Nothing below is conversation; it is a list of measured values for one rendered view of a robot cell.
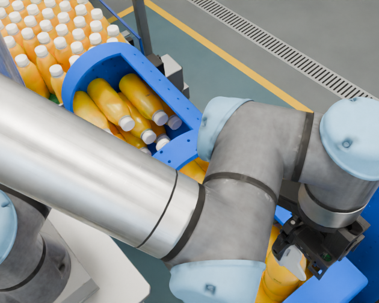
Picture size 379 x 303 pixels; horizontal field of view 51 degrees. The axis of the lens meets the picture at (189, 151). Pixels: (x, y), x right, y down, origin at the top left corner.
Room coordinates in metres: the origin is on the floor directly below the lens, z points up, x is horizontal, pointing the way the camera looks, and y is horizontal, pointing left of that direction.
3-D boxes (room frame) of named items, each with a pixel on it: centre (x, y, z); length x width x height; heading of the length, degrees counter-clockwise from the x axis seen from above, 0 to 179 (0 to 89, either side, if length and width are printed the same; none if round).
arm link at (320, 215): (0.22, -0.17, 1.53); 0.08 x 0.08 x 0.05
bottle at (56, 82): (0.98, 0.40, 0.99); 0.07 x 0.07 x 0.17
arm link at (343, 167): (0.22, -0.16, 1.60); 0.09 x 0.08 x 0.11; 68
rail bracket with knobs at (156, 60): (1.07, 0.11, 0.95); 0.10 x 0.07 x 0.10; 121
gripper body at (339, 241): (0.21, -0.17, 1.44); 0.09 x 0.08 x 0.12; 31
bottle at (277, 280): (0.23, -0.15, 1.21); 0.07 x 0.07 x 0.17
